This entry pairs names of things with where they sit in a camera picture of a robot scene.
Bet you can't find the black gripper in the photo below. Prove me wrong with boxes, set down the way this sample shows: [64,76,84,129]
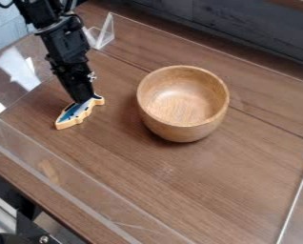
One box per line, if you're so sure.
[34,14,94,103]

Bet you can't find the blue wooden toy fish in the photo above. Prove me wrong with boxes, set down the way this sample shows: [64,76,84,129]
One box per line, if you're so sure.
[54,94,104,130]

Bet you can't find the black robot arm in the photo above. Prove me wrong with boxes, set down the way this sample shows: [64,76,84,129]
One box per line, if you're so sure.
[0,0,94,104]

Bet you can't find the brown wooden bowl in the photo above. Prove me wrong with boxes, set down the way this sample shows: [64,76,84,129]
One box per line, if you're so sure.
[136,65,229,143]

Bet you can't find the clear acrylic front barrier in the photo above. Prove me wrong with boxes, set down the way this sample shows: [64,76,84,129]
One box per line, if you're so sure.
[0,119,193,244]

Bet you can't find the black metal mount with screw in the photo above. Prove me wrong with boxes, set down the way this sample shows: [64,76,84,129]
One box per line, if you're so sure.
[13,213,92,244]

